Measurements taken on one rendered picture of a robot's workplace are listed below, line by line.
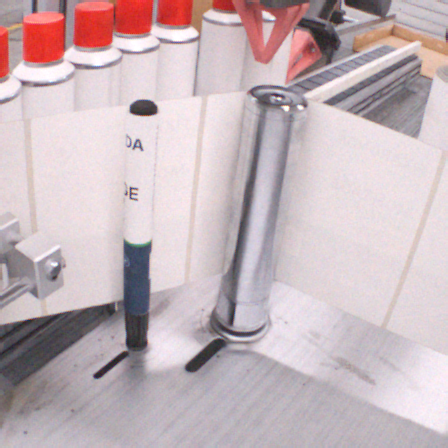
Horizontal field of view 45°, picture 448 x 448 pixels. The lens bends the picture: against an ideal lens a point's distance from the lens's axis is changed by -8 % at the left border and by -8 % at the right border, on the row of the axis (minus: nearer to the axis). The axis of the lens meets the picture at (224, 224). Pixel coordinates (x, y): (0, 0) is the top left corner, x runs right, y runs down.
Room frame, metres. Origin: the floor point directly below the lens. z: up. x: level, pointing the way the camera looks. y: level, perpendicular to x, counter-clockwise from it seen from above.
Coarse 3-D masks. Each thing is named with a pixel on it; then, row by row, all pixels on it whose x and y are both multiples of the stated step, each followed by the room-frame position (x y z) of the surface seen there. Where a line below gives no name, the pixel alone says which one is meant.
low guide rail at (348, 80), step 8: (408, 48) 1.14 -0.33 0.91; (416, 48) 1.19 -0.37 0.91; (392, 56) 1.04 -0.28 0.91; (400, 56) 1.09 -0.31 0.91; (368, 64) 0.95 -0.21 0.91; (376, 64) 0.96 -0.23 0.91; (384, 64) 1.00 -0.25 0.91; (352, 72) 0.88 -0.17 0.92; (360, 72) 0.89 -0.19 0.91; (368, 72) 0.93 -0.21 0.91; (376, 72) 0.97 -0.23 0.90; (336, 80) 0.82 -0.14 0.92; (344, 80) 0.83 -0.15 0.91; (352, 80) 0.86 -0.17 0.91; (360, 80) 0.90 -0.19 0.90; (320, 88) 0.77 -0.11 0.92; (328, 88) 0.78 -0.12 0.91; (336, 88) 0.81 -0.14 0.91; (344, 88) 0.84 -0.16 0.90; (312, 96) 0.74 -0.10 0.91; (320, 96) 0.76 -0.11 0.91; (328, 96) 0.79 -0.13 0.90
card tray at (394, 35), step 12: (360, 36) 1.36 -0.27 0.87; (372, 36) 1.44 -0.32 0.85; (384, 36) 1.53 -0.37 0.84; (396, 36) 1.58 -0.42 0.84; (408, 36) 1.56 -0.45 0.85; (420, 36) 1.54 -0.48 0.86; (360, 48) 1.36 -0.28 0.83; (396, 48) 1.44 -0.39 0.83; (420, 48) 1.50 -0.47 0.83; (432, 48) 1.52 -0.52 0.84; (444, 48) 1.50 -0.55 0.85; (432, 60) 1.40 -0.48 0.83; (444, 60) 1.43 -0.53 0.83; (420, 72) 1.25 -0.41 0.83; (432, 72) 1.28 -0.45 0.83
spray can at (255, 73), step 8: (264, 16) 0.64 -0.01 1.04; (272, 16) 0.64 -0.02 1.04; (264, 24) 0.64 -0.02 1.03; (272, 24) 0.64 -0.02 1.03; (264, 32) 0.64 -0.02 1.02; (264, 40) 0.64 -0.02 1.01; (248, 48) 0.63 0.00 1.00; (248, 56) 0.63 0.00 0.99; (248, 64) 0.63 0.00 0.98; (256, 64) 0.63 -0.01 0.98; (264, 64) 0.64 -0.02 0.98; (248, 72) 0.63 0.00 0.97; (256, 72) 0.63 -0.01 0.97; (264, 72) 0.64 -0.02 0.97; (248, 80) 0.63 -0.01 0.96; (256, 80) 0.64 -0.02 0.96; (264, 80) 0.64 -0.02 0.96; (240, 88) 0.64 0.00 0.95; (248, 88) 0.63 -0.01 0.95
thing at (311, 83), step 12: (384, 48) 1.23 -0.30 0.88; (348, 60) 1.07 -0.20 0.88; (360, 60) 1.09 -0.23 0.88; (372, 60) 1.10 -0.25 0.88; (408, 60) 1.17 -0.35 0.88; (324, 72) 0.96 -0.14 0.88; (336, 72) 0.98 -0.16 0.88; (348, 72) 0.99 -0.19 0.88; (384, 72) 1.03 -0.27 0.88; (300, 84) 0.88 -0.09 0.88; (312, 84) 0.89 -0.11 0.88; (324, 84) 0.90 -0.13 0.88; (360, 84) 0.93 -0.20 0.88; (336, 96) 0.85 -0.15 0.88; (348, 96) 0.87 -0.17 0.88
